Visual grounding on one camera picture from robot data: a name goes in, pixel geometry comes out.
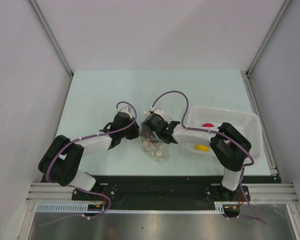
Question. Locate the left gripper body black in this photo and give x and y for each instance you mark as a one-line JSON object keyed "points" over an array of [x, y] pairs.
{"points": [[130, 133]]}

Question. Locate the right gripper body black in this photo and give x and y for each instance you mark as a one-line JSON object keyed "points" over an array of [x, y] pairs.
{"points": [[146, 129]]}

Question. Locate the clear polka dot zip bag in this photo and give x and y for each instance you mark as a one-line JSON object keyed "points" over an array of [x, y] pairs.
{"points": [[157, 151]]}

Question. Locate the yellow fake fruit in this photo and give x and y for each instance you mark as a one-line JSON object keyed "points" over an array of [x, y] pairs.
{"points": [[202, 148]]}

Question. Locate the red fake fruit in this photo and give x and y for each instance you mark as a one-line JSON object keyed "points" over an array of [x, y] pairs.
{"points": [[208, 125]]}

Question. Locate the orange fake fruit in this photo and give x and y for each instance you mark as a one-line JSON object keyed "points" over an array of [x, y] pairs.
{"points": [[149, 139]]}

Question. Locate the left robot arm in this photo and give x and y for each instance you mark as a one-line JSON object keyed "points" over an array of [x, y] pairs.
{"points": [[60, 164]]}

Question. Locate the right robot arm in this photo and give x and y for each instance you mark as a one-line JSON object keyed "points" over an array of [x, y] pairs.
{"points": [[229, 146]]}

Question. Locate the white perforated plastic basket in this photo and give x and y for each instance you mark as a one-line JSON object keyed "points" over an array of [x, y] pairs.
{"points": [[247, 123]]}

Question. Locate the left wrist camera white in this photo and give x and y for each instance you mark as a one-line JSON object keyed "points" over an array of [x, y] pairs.
{"points": [[125, 110]]}

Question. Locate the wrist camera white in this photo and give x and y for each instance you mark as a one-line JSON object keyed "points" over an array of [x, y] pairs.
{"points": [[125, 110], [157, 111]]}

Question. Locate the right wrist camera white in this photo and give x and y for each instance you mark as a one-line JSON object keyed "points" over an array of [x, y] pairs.
{"points": [[157, 111]]}

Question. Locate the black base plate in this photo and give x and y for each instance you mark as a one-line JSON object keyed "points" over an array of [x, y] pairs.
{"points": [[167, 192]]}

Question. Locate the white slotted cable duct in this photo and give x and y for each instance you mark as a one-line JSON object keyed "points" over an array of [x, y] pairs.
{"points": [[96, 208]]}

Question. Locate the right aluminium side rail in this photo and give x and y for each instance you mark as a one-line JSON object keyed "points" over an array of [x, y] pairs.
{"points": [[268, 151]]}

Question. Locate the left aluminium frame post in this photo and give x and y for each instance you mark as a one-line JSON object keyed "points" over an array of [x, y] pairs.
{"points": [[45, 26]]}

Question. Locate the aluminium frame post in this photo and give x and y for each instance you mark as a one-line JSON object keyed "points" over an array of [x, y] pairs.
{"points": [[45, 26], [269, 35]]}

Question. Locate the right aluminium frame post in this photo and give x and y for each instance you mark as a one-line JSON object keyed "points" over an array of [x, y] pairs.
{"points": [[269, 35]]}

